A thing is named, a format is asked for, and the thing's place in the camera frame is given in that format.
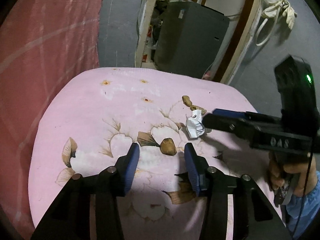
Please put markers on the large brown fruit peel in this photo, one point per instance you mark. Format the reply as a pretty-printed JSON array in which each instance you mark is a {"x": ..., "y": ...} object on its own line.
[{"x": 168, "y": 146}]

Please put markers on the red plaid blanket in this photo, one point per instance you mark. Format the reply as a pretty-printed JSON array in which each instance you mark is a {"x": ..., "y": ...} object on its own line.
[{"x": 50, "y": 42}]

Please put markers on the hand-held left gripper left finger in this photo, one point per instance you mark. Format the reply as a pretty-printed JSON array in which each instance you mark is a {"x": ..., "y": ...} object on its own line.
[{"x": 131, "y": 167}]

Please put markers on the beige door frame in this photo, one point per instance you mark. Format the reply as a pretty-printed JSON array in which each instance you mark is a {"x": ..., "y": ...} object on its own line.
[{"x": 147, "y": 10}]

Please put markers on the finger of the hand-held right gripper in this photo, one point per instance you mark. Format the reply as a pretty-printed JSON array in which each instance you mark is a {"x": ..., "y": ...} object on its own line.
[
  {"x": 230, "y": 113},
  {"x": 225, "y": 125}
]

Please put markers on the small brown fruit peel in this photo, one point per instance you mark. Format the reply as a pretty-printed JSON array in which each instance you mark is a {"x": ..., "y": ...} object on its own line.
[
  {"x": 187, "y": 101},
  {"x": 200, "y": 110}
]

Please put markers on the red and white sack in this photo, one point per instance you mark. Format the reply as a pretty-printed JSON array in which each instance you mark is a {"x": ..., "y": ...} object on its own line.
[{"x": 149, "y": 40}]

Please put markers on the white wrapper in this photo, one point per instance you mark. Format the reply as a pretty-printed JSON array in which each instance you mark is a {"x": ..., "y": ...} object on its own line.
[{"x": 193, "y": 127}]

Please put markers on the person's right hand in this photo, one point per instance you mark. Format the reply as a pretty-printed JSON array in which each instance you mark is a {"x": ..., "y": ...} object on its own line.
[{"x": 275, "y": 170}]

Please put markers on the hanging white gloves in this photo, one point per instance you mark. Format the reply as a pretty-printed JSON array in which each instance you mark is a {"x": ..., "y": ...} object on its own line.
[{"x": 287, "y": 12}]

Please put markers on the pink floral cloth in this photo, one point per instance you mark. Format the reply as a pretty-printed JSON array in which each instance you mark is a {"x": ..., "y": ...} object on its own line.
[{"x": 87, "y": 105}]

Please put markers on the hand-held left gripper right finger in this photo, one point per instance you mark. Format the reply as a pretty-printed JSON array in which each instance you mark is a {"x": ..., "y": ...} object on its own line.
[{"x": 192, "y": 167}]

